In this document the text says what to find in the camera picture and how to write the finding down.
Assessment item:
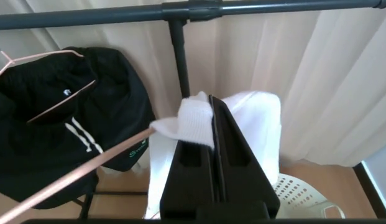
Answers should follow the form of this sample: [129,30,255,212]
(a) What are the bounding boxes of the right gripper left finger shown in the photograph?
[160,139,217,218]

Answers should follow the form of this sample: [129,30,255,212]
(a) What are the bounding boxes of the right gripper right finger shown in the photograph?
[208,95,280,218]

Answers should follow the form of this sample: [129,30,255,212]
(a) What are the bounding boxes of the white printed garment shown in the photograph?
[144,90,282,220]

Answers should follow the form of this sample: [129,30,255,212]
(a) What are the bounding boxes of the pink clothes hanger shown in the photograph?
[0,49,97,124]
[0,126,156,224]

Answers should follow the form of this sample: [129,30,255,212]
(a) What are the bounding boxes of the black shorts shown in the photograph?
[0,46,156,210]

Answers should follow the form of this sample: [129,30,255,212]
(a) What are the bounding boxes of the white laundry basket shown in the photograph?
[272,173,346,219]

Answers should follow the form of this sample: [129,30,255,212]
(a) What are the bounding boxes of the black clothes rack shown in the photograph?
[0,0,386,218]

